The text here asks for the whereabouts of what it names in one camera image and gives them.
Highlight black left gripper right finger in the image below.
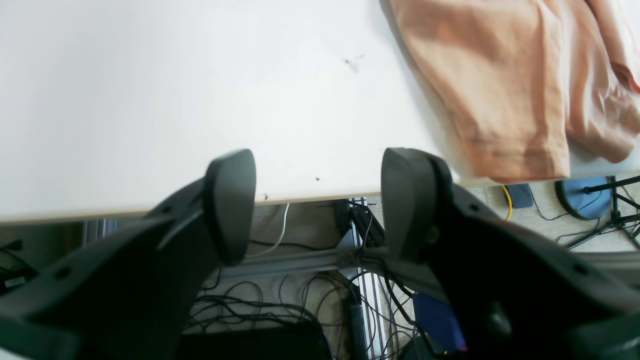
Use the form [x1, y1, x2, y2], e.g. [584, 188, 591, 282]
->
[381, 148, 640, 360]

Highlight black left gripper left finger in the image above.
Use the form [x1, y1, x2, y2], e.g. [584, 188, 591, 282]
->
[1, 149, 257, 360]

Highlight peach T-shirt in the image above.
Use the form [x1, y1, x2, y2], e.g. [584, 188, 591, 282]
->
[390, 0, 639, 183]

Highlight blue round stand base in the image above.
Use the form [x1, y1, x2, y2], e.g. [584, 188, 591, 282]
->
[554, 177, 611, 221]

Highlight black tripod stand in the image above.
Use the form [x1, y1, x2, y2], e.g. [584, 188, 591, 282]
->
[566, 176, 640, 249]

